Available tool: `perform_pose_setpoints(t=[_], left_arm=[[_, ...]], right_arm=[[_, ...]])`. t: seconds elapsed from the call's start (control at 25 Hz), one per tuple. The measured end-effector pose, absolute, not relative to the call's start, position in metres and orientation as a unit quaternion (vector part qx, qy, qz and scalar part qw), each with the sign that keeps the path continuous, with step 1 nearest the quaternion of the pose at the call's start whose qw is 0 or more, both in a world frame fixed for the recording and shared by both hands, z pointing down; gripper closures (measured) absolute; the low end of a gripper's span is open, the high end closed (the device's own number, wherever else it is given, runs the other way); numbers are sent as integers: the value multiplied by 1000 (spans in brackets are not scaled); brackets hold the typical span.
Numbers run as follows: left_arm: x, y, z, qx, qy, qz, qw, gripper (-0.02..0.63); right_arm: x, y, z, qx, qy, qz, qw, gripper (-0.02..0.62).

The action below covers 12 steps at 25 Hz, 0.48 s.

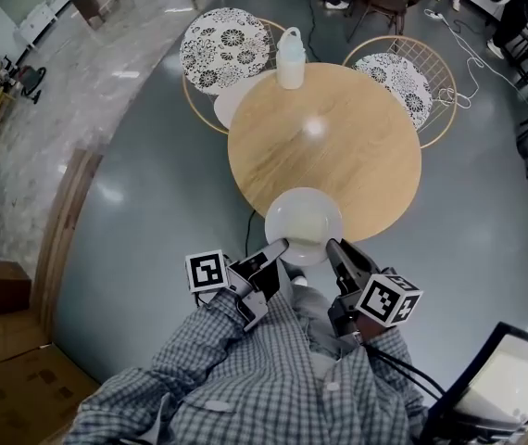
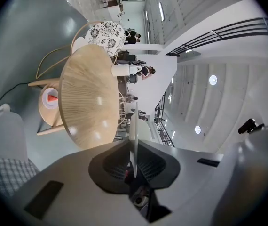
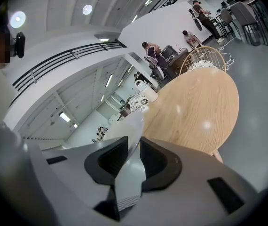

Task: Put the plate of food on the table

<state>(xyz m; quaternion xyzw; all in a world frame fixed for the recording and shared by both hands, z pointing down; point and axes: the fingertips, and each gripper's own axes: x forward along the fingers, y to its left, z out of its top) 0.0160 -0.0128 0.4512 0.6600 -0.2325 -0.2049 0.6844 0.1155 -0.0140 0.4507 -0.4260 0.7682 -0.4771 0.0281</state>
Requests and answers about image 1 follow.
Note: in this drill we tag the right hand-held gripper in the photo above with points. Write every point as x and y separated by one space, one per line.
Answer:
389 301

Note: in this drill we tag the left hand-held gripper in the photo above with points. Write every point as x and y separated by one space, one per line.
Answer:
206 271

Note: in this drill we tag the person's right forearm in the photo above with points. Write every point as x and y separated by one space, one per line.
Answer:
389 369

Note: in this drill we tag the person's left forearm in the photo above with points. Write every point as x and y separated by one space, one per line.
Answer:
199 336

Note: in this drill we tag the round wooden table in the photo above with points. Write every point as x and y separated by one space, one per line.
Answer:
319 156

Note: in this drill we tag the person's white shoe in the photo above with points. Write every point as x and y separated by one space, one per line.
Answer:
299 280

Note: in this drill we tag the person's light grey trousers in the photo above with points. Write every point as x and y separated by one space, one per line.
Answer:
317 313

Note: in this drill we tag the white round seat cushion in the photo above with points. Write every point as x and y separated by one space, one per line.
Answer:
229 107

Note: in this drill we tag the person's checked shirt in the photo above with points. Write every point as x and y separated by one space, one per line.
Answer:
255 401

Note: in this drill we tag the black framed monitor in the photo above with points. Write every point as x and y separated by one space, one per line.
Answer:
500 378

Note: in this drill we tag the floral round chair cushion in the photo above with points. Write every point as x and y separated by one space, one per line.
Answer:
398 86
224 49

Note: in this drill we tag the white plastic water bottle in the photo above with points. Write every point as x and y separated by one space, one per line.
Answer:
290 63

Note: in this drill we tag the small brown cardboard box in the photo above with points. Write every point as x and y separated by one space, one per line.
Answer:
2 290

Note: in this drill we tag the large flat cardboard box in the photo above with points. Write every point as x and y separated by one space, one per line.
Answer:
28 397

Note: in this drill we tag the white cabinet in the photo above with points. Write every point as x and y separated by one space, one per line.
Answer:
37 23

